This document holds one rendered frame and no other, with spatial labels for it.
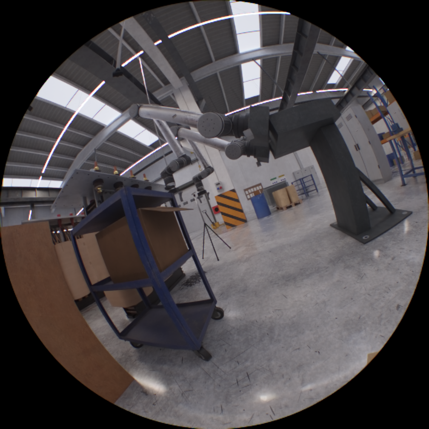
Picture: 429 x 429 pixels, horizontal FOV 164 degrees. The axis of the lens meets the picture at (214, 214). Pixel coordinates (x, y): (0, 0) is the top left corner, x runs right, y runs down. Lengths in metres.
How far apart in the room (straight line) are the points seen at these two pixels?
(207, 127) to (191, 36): 9.48
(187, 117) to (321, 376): 1.65
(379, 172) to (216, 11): 10.01
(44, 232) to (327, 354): 1.29
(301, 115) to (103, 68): 4.20
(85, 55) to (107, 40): 5.41
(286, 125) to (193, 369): 1.70
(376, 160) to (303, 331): 3.87
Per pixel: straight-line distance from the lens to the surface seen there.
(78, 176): 1.40
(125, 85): 4.82
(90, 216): 0.84
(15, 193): 9.97
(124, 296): 1.43
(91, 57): 4.38
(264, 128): 1.23
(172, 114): 1.33
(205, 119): 1.11
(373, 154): 4.21
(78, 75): 10.86
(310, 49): 6.72
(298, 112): 1.42
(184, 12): 9.86
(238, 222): 6.28
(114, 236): 0.80
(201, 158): 2.21
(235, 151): 1.72
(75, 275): 2.89
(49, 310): 0.80
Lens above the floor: 0.67
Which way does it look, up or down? 1 degrees up
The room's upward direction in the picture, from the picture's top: 21 degrees counter-clockwise
